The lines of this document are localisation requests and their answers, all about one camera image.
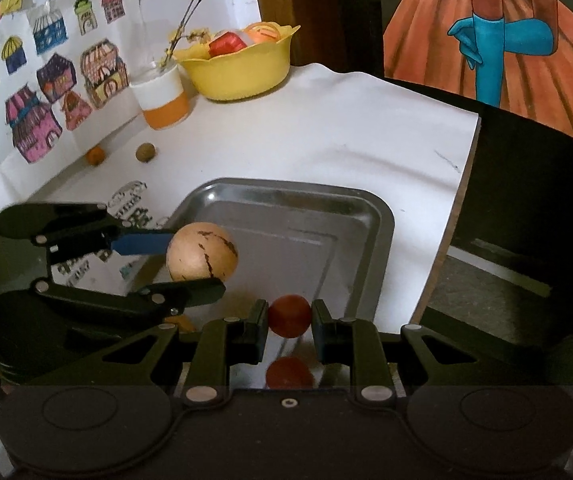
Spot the small orange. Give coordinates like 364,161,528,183
85,145,106,167

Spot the small orange tangerine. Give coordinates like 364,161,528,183
266,356,315,390

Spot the white and orange cup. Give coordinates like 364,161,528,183
129,62,190,130

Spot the girl in orange dress poster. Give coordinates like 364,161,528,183
383,0,573,138

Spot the yellow plastic bowl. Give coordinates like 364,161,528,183
174,22,300,102

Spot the colourful houses drawing poster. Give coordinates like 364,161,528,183
0,0,259,211

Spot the red packet in bowl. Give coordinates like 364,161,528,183
208,30,248,58

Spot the yellow flower twig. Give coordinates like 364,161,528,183
157,0,202,68

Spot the brown kiwi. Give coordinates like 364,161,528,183
136,143,157,164

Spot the small red ball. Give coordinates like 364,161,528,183
268,295,312,338

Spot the metal baking tray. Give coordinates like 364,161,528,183
130,176,397,391

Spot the white printed table mat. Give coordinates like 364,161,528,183
0,62,483,391

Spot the beige wooden peach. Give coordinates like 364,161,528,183
166,222,239,282

